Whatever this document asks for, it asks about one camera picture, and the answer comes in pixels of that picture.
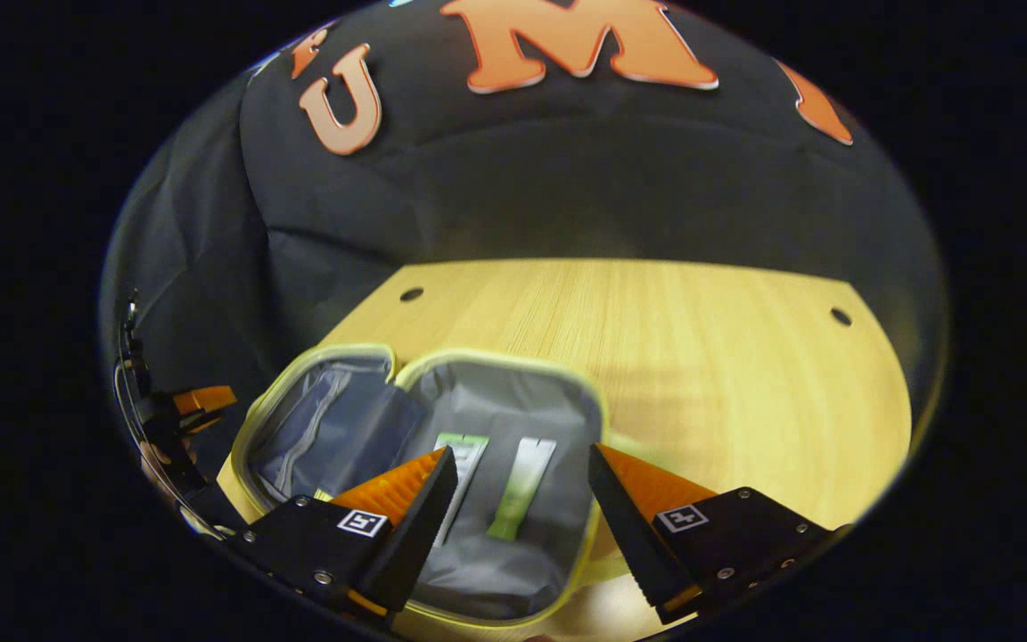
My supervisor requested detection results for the white tube with green label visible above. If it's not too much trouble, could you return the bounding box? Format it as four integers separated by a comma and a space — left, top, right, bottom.
431, 432, 489, 547

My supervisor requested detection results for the small white green tube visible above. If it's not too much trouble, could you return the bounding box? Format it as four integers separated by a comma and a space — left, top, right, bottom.
487, 437, 557, 542

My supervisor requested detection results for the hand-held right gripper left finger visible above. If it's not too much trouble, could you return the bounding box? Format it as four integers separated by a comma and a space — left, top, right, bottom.
237, 446, 460, 617

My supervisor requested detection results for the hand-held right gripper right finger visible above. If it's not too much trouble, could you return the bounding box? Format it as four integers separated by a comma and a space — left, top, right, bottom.
587, 443, 835, 625

